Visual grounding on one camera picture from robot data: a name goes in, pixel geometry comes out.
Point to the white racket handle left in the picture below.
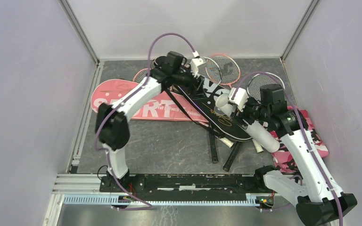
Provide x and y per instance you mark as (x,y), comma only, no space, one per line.
(227,142)

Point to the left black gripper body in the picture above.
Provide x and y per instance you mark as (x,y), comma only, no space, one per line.
(193,90)

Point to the pink frame badminton racket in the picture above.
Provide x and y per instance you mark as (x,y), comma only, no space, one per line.
(230,71)

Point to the black racket handle right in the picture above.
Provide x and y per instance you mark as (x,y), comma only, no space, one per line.
(231,158)

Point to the white toothed cable duct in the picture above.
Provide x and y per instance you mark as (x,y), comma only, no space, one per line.
(112,199)

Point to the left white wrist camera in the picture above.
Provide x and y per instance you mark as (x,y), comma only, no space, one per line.
(195,65)

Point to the black SPORT racket bag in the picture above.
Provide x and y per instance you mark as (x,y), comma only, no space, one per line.
(219,124)

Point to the black racket handle left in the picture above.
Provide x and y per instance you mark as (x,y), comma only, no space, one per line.
(213,149)

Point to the white racket right side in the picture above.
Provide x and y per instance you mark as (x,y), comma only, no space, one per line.
(258,80)

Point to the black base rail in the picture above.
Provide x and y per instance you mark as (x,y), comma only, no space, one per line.
(193,187)

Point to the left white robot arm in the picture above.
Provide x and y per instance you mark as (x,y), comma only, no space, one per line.
(112,128)

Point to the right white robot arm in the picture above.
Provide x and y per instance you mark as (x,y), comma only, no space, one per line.
(275,119)

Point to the black racket handle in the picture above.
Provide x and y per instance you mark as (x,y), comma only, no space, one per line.
(213,149)
(231,158)

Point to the white frame badminton racket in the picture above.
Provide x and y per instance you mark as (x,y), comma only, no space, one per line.
(210,70)

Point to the white racket handle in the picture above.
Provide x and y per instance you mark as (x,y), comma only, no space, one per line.
(258,147)
(227,142)

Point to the pink SPORT racket bag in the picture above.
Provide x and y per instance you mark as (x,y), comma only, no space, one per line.
(159,108)

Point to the white racket handle right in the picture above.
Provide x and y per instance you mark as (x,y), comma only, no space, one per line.
(258,147)

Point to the pink camouflage cloth bag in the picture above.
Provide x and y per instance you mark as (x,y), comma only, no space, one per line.
(283,160)

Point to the white shuttlecock tube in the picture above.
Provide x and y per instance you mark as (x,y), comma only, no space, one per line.
(255,130)

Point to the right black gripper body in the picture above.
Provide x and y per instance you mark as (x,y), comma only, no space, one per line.
(250,112)

